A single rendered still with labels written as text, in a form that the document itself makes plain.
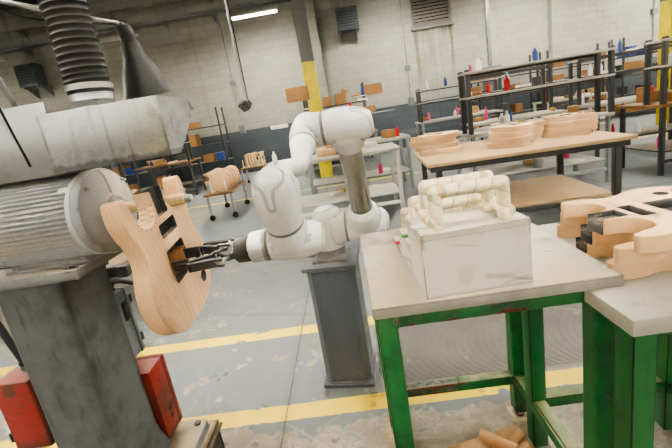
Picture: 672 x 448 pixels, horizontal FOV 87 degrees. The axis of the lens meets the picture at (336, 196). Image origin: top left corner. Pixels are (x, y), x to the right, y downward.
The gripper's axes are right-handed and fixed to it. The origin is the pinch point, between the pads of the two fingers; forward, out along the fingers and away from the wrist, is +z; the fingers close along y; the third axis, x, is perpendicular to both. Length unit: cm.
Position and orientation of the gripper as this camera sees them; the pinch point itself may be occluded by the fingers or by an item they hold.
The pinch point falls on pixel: (181, 259)
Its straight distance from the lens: 112.1
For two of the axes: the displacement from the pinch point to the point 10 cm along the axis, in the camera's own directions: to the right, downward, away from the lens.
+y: -0.1, -3.1, 9.5
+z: -9.8, 1.7, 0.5
